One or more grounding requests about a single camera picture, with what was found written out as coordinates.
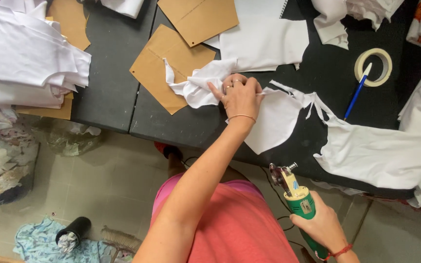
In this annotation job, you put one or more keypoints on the straw broom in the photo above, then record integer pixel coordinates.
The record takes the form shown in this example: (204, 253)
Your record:
(121, 241)

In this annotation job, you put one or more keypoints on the small white fabric piece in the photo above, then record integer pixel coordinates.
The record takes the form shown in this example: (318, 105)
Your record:
(124, 6)

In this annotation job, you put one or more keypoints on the stack of folded white fabric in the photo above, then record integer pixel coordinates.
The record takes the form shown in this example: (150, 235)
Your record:
(24, 54)

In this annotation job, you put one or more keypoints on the person's left hand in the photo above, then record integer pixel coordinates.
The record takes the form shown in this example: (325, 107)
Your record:
(241, 100)

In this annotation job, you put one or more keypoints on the flat white fabric piece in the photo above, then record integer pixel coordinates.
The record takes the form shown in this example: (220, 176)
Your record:
(265, 40)

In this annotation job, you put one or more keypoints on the curved white fabric cutout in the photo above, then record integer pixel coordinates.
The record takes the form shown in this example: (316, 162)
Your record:
(272, 120)

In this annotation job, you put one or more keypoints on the large white fabric sheet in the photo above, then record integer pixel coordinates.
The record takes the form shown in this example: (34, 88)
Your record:
(378, 157)

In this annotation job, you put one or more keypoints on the bunched white fabric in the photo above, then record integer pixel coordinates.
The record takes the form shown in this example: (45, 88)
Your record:
(342, 18)

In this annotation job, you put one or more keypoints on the blue pen with white cap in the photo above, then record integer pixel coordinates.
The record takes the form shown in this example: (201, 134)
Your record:
(356, 93)

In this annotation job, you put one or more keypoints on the white spiral notebook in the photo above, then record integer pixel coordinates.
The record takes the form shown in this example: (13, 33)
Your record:
(258, 7)

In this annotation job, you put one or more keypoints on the heap of fabric scraps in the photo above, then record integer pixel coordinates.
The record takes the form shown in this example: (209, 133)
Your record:
(4, 160)

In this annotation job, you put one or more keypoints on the person's pink shirt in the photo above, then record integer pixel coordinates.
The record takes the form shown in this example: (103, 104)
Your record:
(232, 226)

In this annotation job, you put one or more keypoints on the brown cardboard sheet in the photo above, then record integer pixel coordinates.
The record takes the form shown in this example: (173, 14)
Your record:
(49, 111)

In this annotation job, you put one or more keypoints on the clear plastic bag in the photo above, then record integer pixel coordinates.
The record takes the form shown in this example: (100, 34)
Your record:
(66, 140)

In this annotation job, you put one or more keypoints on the brown cardboard pattern with hole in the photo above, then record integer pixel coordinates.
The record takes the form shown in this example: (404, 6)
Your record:
(196, 18)

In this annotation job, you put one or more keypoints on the green electric fabric cutter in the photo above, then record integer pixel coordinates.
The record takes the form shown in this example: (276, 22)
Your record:
(298, 202)

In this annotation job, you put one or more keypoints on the blue patterned fabric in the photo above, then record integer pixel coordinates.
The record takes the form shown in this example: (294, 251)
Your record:
(38, 241)

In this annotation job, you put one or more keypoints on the large brown cardboard pattern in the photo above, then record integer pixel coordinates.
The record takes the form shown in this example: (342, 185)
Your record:
(159, 58)

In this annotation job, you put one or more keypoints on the person's right hand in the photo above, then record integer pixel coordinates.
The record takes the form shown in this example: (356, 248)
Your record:
(323, 226)

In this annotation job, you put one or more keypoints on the person's red shoe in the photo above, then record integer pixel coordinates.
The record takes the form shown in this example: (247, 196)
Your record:
(166, 149)

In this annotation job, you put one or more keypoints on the curved brown cardboard pattern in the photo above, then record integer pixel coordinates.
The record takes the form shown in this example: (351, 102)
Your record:
(71, 22)

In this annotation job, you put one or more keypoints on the black cylinder can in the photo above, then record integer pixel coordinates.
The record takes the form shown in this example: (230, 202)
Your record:
(73, 230)

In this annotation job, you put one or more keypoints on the masking tape roll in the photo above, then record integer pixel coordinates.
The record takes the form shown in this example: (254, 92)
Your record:
(386, 65)

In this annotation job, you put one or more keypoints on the white fabric scrap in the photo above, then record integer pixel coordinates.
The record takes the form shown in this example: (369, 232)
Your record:
(196, 86)

